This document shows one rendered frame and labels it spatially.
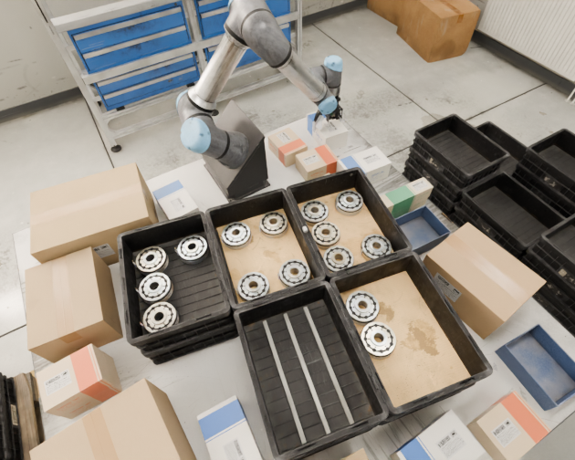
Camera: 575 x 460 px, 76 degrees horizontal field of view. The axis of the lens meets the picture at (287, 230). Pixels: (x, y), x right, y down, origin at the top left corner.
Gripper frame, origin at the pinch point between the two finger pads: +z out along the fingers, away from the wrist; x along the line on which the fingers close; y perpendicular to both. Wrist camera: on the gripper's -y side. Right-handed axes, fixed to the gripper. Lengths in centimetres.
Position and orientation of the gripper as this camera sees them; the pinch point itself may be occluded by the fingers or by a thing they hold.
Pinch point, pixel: (326, 126)
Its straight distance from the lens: 185.2
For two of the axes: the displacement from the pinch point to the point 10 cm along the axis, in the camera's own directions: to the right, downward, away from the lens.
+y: 4.1, 7.4, -5.4
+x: 9.1, -3.5, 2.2
